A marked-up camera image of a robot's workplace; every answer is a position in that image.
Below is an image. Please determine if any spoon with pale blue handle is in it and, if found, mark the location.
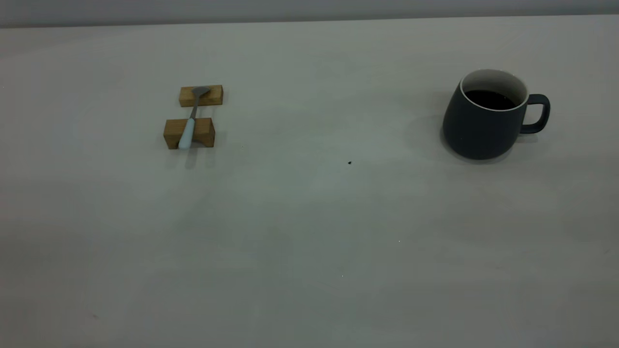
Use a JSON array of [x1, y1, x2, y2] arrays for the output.
[[178, 86, 211, 149]]

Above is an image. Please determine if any dark grey ceramic cup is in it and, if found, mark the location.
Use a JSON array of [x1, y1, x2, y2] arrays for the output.
[[441, 69, 551, 160]]

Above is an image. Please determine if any flat rectangular wooden block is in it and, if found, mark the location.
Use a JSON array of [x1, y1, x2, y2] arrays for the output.
[[178, 85, 224, 107]]

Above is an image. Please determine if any arched wooden block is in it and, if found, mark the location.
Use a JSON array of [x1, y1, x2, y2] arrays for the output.
[[163, 117, 216, 150]]

